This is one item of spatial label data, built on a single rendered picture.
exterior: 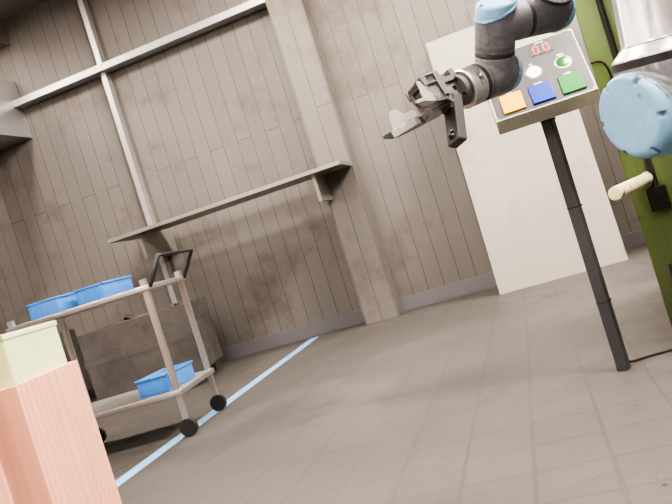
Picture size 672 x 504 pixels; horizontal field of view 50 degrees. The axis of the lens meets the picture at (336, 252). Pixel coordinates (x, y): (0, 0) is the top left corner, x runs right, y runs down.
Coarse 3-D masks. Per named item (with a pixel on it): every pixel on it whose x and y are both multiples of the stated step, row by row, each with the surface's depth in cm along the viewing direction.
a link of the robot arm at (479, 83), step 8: (456, 72) 160; (464, 72) 158; (472, 72) 158; (480, 72) 159; (472, 80) 157; (480, 80) 158; (472, 88) 158; (480, 88) 158; (488, 88) 159; (472, 96) 159; (480, 96) 159; (472, 104) 160
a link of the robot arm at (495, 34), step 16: (480, 0) 159; (496, 0) 157; (512, 0) 155; (480, 16) 157; (496, 16) 155; (512, 16) 156; (528, 16) 157; (480, 32) 158; (496, 32) 156; (512, 32) 157; (528, 32) 160; (480, 48) 160; (496, 48) 158; (512, 48) 160
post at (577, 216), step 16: (544, 128) 251; (560, 144) 251; (560, 160) 250; (560, 176) 251; (576, 192) 252; (576, 208) 250; (576, 224) 251; (592, 256) 250; (592, 272) 251; (592, 288) 252; (608, 304) 250; (608, 320) 251; (608, 336) 252; (624, 352) 251; (624, 368) 251
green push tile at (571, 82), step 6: (576, 72) 238; (558, 78) 239; (564, 78) 238; (570, 78) 238; (576, 78) 237; (582, 78) 236; (564, 84) 237; (570, 84) 237; (576, 84) 236; (582, 84) 235; (564, 90) 236; (570, 90) 236; (576, 90) 235
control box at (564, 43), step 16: (560, 32) 247; (528, 48) 249; (544, 48) 246; (560, 48) 245; (576, 48) 243; (528, 64) 246; (544, 64) 244; (576, 64) 240; (528, 80) 243; (544, 80) 241; (592, 80) 235; (528, 96) 241; (560, 96) 237; (576, 96) 235; (592, 96) 237; (496, 112) 242; (528, 112) 239; (544, 112) 240; (560, 112) 241; (512, 128) 245
